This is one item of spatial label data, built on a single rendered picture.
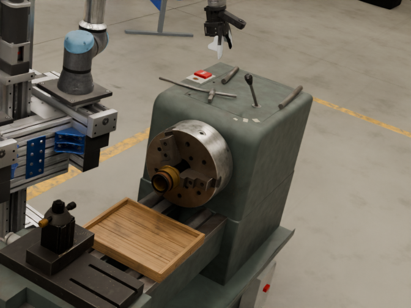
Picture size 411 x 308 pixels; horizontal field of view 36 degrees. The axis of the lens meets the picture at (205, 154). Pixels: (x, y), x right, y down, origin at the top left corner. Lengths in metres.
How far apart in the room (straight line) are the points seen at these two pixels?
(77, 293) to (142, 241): 0.45
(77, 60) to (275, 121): 0.83
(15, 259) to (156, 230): 0.57
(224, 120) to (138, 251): 0.60
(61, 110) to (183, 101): 0.54
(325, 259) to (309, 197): 0.72
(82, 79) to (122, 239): 0.73
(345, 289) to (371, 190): 1.30
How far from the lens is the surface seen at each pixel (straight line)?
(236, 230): 2.55
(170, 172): 2.26
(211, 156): 2.28
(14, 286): 2.02
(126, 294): 1.94
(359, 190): 4.89
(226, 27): 2.59
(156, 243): 2.30
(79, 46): 2.60
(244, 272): 2.82
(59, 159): 2.73
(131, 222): 2.38
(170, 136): 2.32
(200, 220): 2.51
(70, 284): 1.96
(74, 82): 2.65
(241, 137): 2.38
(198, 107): 2.48
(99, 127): 2.62
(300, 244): 4.07
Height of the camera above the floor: 2.25
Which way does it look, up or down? 28 degrees down
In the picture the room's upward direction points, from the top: 11 degrees clockwise
